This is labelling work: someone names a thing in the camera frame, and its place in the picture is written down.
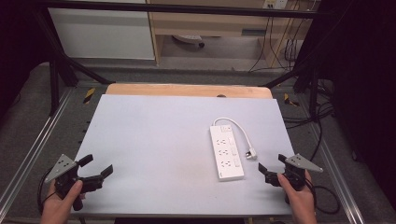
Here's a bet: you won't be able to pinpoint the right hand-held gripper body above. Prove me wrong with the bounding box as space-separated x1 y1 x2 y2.
264 153 324 204

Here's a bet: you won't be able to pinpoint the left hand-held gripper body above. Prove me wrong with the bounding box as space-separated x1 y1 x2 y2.
44 153 105 212

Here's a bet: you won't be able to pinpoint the white power plug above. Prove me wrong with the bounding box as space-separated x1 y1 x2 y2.
245 147 259 161

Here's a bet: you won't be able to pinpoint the white power strip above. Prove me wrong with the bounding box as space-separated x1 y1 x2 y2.
209 124 246 182

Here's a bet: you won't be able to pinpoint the white power strip cable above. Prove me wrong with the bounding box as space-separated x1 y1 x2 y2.
212 117 252 152

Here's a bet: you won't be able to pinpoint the person's right hand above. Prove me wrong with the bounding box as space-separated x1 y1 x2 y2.
276 170 318 224

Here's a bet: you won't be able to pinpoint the person's left hand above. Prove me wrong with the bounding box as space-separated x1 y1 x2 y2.
39 179 86 224

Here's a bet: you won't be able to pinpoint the yellow black tape strip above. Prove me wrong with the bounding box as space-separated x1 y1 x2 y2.
82 87 96 105
283 92 301 107

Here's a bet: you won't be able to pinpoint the wooden table board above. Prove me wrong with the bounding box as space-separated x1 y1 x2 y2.
105 82 274 100

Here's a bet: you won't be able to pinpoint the black curtain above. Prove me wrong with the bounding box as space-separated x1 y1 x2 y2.
306 0 396 213
0 0 52 120

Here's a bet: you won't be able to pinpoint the white cabinet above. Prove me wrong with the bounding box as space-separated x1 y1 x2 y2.
48 7 156 61

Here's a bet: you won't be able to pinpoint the office chair base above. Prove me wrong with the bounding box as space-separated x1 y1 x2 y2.
172 35 205 49

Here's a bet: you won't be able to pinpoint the wooden desk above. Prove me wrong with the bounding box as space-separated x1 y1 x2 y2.
146 0 316 68

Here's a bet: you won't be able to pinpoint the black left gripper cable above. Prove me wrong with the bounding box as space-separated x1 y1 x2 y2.
36 167 59 216

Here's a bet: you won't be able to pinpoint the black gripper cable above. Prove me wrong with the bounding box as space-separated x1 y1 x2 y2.
36 167 59 216
306 178 341 216

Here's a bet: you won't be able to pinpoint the aluminium rail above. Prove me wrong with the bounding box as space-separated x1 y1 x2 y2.
0 88 75 213
306 122 366 224

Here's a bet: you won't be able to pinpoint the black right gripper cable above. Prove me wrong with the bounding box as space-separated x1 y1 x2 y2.
306 178 341 216

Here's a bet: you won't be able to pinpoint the black floor cable bundle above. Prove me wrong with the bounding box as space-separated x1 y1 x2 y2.
281 77 337 162

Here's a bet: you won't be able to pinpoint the black cables under desk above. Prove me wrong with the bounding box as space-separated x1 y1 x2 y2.
247 12 312 73

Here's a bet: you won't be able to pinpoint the white wall socket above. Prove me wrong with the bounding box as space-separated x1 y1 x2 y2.
262 0 289 9

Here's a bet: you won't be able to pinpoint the black metal frame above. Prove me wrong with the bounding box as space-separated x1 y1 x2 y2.
31 0 331 117

